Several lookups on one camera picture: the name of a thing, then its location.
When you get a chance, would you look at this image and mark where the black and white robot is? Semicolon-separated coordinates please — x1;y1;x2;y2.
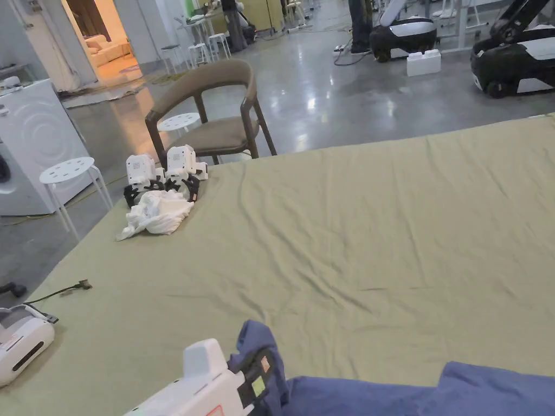
369;0;439;63
470;0;555;99

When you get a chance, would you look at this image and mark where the white plastic block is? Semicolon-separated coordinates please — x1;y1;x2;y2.
406;49;443;77

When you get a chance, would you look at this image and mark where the bed with pale green sheet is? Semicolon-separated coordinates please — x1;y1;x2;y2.
0;113;555;416

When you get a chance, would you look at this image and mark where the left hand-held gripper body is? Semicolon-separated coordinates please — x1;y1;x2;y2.
123;337;257;416

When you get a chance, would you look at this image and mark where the crumpled white cloth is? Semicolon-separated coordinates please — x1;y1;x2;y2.
115;189;195;242

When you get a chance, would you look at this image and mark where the dark blue shirt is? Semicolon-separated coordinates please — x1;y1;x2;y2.
227;320;555;416

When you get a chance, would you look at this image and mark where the white rounded device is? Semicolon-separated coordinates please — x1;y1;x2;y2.
0;304;60;388

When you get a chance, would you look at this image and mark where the thin black cable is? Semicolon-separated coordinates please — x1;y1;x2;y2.
23;279;94;305

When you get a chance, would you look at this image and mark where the cream sofa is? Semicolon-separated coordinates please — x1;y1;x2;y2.
84;34;132;68

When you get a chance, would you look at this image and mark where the spare hand-held gripper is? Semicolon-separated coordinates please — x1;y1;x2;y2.
123;153;166;210
163;145;210;203

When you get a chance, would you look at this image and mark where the white washing machine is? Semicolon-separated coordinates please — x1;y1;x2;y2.
0;78;94;217

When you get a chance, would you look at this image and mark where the brown wooden padded chair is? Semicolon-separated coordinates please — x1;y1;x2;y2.
145;59;278;167

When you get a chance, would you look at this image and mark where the white round stool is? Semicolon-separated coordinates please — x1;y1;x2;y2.
208;32;232;61
157;112;201;144
39;157;114;242
160;44;183;75
186;42;210;68

